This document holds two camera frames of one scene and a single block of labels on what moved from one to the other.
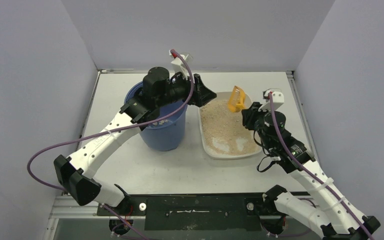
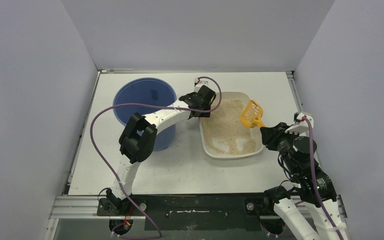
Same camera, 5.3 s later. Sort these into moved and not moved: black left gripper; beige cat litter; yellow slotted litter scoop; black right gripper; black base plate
Moved: black right gripper; black left gripper; yellow slotted litter scoop
Not moved: beige cat litter; black base plate
